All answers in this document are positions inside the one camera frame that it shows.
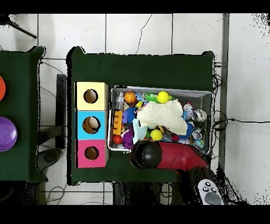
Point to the cream waffle cloth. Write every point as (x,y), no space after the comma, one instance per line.
(162,116)

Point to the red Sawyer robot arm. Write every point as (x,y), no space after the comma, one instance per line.
(177,156)

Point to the wooden box with three holes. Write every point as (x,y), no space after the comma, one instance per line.
(99,131)

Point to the clear mesh bin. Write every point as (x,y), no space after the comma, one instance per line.
(203,99)

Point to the blue spiky ball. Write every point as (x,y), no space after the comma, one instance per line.
(131,112)

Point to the orange toy basketball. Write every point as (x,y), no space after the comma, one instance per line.
(130,97)

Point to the light teal waffle cloth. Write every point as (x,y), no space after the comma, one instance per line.
(139,132)

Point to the green spiky ball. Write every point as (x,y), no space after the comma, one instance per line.
(150,97)

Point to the orange building block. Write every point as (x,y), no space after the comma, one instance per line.
(117,124)

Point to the purple spiky toy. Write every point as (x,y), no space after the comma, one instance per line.
(127,139)

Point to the large yellow ball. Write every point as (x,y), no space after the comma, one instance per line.
(162,97)

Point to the dark green side table cloth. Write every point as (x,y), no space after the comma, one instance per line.
(21,126)

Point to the purple bowl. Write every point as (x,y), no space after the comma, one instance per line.
(7,134)

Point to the orange bowl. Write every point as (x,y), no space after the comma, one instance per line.
(1,88)

